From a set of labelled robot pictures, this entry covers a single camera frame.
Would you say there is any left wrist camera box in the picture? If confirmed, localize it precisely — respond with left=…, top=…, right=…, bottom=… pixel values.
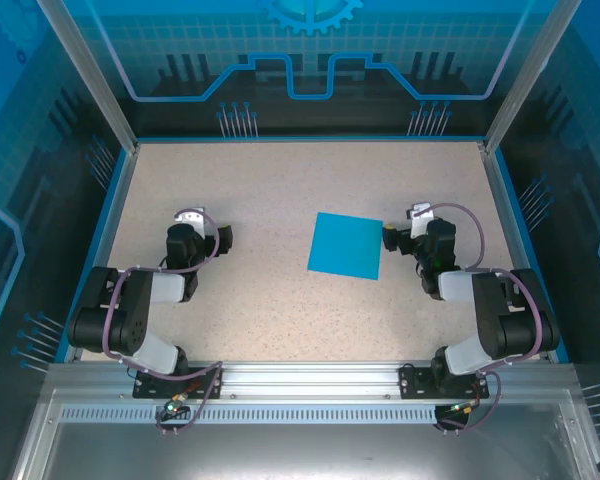
left=173, top=205, right=207, bottom=236

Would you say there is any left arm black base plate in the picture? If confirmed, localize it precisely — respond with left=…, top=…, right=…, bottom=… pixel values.
left=132, top=366, right=226, bottom=400

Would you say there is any aluminium frame post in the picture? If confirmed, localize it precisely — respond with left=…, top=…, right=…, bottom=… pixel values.
left=482, top=0, right=584, bottom=154
left=37, top=0, right=140, bottom=154

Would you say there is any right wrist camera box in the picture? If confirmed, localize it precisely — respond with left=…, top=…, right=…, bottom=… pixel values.
left=405, top=202, right=434, bottom=240

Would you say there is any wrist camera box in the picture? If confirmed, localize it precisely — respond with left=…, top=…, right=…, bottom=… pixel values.
left=405, top=202, right=434, bottom=240
left=173, top=205, right=207, bottom=236

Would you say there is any blue aluminium table end rail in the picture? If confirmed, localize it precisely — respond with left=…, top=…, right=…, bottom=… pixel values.
left=134, top=133, right=487, bottom=146

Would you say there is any right arm cable connector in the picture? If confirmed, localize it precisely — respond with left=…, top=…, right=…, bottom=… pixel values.
left=442, top=399, right=481, bottom=416

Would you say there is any arm cable connector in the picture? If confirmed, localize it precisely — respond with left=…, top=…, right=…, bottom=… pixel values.
left=160, top=392, right=189, bottom=417
left=442, top=399, right=481, bottom=416

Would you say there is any blue aluminium table side rail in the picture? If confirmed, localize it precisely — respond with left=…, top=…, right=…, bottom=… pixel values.
left=54, top=144, right=140, bottom=364
left=479, top=142, right=572, bottom=365

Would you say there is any left arm cable connector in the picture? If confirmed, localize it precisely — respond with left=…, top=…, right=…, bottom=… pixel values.
left=160, top=392, right=189, bottom=417

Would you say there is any blue paper sheet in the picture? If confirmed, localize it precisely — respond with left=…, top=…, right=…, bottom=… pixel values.
left=307, top=211, right=384, bottom=281

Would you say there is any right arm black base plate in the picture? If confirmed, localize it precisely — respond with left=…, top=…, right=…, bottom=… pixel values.
left=398, top=363, right=491, bottom=400

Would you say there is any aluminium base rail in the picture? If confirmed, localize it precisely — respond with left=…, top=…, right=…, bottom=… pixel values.
left=46, top=360, right=579, bottom=401

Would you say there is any slotted aluminium cable duct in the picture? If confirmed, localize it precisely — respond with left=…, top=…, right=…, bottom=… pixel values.
left=58, top=405, right=441, bottom=424

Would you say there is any metal sheet tray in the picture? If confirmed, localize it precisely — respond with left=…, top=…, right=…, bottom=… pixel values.
left=9, top=388, right=600, bottom=480

